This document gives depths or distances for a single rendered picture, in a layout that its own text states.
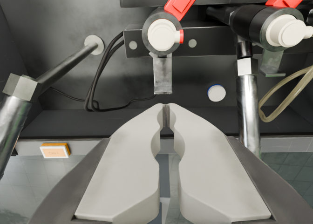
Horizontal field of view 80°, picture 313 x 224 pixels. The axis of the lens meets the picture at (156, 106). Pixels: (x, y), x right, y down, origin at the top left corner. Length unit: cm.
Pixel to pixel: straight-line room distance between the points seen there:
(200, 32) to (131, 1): 9
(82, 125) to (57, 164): 164
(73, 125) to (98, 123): 5
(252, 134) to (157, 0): 18
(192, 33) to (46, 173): 210
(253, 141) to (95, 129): 32
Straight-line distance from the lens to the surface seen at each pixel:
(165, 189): 80
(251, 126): 19
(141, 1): 26
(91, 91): 25
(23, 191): 259
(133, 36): 26
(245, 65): 20
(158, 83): 15
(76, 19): 44
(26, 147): 48
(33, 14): 48
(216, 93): 46
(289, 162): 215
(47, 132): 47
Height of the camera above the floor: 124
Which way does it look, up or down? 60 degrees down
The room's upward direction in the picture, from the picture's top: 178 degrees counter-clockwise
